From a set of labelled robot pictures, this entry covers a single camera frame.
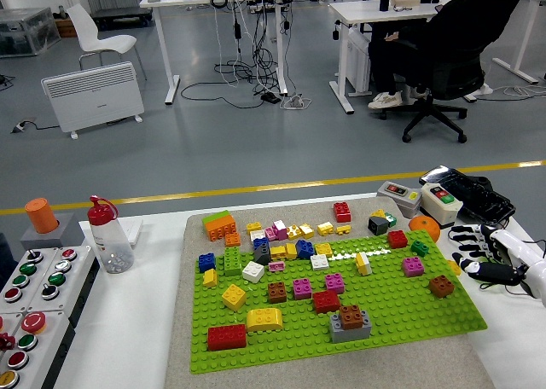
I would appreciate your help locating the orange cylinder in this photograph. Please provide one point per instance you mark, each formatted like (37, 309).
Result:
(40, 216)

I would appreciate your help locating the orange-brown brick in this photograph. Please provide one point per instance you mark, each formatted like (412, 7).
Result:
(353, 318)

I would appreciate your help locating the yellow curved brick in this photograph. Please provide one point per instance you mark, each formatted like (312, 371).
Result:
(264, 321)

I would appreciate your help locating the grey four-button control box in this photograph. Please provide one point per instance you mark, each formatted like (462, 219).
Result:
(63, 265)
(27, 268)

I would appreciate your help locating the small orange brick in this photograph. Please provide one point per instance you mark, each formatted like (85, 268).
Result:
(233, 240)

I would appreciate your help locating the grey block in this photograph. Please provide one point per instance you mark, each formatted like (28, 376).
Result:
(70, 235)

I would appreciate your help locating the black handheld controller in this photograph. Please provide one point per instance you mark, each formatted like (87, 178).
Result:
(478, 197)

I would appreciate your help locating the wooden box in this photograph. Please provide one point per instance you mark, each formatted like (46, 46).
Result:
(66, 28)

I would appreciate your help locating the yellow and white brick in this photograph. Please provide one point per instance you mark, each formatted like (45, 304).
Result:
(363, 264)

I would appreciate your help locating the black slope brick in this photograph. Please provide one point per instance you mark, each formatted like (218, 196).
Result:
(377, 225)

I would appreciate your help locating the large yellow brick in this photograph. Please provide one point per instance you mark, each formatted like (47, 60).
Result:
(234, 297)

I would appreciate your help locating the lime green tall brick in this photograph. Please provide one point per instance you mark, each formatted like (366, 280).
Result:
(232, 263)

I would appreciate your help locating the green and white brick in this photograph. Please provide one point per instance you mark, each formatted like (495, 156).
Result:
(391, 219)

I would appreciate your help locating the white panel heater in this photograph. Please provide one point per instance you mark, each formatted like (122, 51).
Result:
(94, 94)

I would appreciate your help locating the grey-brown mat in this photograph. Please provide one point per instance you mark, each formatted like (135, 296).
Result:
(298, 210)

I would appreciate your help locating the clear bottle red cap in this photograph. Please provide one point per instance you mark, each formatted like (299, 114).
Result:
(111, 244)

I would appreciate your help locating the dark grey slope brick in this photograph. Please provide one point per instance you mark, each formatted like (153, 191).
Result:
(262, 257)

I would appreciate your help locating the white chair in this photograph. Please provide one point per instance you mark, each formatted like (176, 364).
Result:
(104, 43)

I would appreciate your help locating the small yellow brick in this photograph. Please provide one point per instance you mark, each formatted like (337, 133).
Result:
(379, 213)
(455, 268)
(210, 278)

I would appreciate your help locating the orange long brick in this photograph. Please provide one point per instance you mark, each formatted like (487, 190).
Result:
(222, 231)

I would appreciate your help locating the white flat panel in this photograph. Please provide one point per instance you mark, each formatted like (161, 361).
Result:
(134, 231)

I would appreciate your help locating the beige push-button box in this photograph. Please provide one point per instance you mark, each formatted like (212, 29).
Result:
(443, 212)

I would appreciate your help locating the light pink flat brick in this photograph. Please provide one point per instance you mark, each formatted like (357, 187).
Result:
(276, 266)

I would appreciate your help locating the black platform dolly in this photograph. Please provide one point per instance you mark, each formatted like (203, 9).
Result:
(121, 13)

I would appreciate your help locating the yellow flat brick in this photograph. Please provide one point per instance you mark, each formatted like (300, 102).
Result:
(344, 230)

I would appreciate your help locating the grey emergency-stop control box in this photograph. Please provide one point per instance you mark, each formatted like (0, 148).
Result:
(27, 342)

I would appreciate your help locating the tan wooden block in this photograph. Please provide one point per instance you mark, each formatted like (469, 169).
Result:
(405, 1)

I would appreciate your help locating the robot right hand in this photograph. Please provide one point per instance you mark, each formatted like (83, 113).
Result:
(512, 247)

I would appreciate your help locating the black floor plug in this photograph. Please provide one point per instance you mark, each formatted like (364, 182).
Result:
(20, 127)

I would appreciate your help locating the grey push-button box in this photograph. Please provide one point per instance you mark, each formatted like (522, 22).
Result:
(396, 197)

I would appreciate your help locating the orange fruit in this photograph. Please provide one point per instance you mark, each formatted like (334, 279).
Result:
(424, 228)

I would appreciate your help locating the grey long brick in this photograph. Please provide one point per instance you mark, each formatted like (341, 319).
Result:
(350, 335)

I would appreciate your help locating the red knob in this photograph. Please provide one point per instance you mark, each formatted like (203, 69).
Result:
(6, 341)

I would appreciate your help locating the dark brown brick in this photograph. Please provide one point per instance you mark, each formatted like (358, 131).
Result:
(441, 286)

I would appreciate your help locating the black office chair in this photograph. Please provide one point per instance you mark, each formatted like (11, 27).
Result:
(452, 79)

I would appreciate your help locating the red tall brick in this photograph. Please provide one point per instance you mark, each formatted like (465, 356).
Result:
(342, 213)

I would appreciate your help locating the lime green flat brick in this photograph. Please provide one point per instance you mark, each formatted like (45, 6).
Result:
(215, 217)

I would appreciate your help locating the dark green brick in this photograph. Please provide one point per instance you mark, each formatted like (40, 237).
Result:
(420, 248)

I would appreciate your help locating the red long brick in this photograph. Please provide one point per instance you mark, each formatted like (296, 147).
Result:
(227, 338)

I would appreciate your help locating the clear storage crate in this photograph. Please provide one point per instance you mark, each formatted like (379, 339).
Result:
(25, 33)

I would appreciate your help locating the green studded baseplate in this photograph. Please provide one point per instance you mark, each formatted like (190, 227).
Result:
(384, 312)

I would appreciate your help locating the blue brick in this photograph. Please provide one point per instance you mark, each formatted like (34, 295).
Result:
(207, 263)
(261, 244)
(305, 249)

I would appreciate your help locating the magenta tall brick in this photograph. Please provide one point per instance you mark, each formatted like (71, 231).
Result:
(280, 230)

